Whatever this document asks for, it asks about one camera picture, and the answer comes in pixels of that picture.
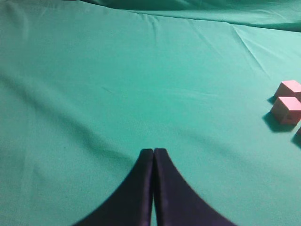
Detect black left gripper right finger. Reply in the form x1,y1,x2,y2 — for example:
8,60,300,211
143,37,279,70
153,148,234,226

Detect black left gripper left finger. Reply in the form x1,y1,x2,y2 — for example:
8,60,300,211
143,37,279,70
75,149,153,226

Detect green cloth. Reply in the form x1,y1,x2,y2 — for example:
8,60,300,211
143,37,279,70
0,0,301,226

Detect pink cube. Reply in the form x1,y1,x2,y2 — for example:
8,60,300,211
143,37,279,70
270,97,301,125
274,80,301,101

